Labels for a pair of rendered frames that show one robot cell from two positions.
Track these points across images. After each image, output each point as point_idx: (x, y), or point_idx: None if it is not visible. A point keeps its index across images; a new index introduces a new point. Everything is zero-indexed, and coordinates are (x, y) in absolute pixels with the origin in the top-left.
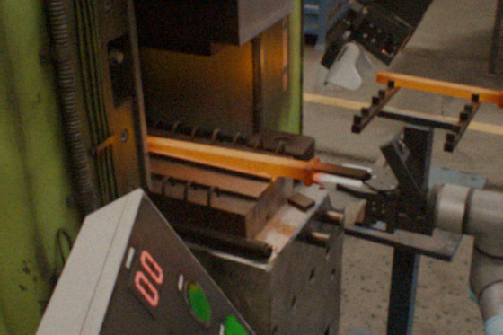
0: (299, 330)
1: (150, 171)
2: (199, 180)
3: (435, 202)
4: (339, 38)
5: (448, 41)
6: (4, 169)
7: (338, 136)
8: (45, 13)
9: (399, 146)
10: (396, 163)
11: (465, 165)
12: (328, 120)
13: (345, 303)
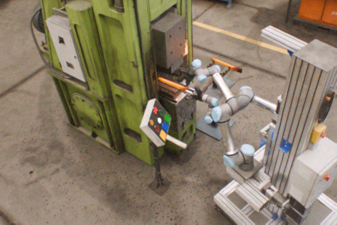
0: (184, 113)
1: (158, 86)
2: (167, 87)
3: (201, 97)
4: (182, 79)
5: (278, 5)
6: (138, 92)
7: (223, 47)
8: (144, 74)
9: (197, 88)
10: (196, 90)
11: (259, 62)
12: (222, 41)
13: None
